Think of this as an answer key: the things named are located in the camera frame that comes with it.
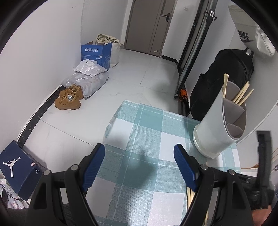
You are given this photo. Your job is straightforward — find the person's right hand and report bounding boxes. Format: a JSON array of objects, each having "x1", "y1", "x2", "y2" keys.
[{"x1": 252, "y1": 205, "x2": 272, "y2": 226}]

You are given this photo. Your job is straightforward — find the teal plaid tablecloth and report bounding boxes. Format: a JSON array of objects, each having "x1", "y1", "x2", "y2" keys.
[{"x1": 86, "y1": 101, "x2": 241, "y2": 225}]

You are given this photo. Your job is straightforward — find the white utensil holder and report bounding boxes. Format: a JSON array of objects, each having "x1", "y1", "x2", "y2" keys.
[{"x1": 193, "y1": 81, "x2": 246, "y2": 159}]

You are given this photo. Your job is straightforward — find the tan suede shoe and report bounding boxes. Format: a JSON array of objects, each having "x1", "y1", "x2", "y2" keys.
[
  {"x1": 54, "y1": 94, "x2": 81, "y2": 110},
  {"x1": 59, "y1": 84, "x2": 84, "y2": 100}
]

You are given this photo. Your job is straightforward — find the navy Jordan shoe box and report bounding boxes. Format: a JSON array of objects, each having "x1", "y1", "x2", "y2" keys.
[{"x1": 0, "y1": 141, "x2": 46, "y2": 201}]

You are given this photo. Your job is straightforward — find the orange object on floor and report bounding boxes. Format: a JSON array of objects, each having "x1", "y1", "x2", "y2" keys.
[{"x1": 178, "y1": 88, "x2": 188, "y2": 102}]

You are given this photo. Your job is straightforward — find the large grey parcel bag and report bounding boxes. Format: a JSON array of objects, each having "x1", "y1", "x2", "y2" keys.
[{"x1": 61, "y1": 72, "x2": 109, "y2": 99}]

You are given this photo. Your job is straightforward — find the grey plastic parcel bag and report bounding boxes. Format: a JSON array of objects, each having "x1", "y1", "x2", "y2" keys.
[{"x1": 74, "y1": 59, "x2": 107, "y2": 77}]

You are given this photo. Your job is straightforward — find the blue cardboard box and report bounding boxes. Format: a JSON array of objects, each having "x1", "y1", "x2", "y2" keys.
[{"x1": 81, "y1": 42, "x2": 112, "y2": 70}]

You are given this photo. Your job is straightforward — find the black backpack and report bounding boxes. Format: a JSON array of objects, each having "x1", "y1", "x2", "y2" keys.
[{"x1": 189, "y1": 48, "x2": 254, "y2": 121}]

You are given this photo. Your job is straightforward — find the beige canvas tote bag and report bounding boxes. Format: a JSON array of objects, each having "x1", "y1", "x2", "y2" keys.
[{"x1": 95, "y1": 33, "x2": 124, "y2": 68}]

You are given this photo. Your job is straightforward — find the grey entrance door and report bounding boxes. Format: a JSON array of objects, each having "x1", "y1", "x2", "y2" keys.
[{"x1": 124, "y1": 0, "x2": 176, "y2": 57}]

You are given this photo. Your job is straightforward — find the black metal rack frame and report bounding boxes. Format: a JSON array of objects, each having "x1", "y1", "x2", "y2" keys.
[{"x1": 174, "y1": 0, "x2": 218, "y2": 99}]

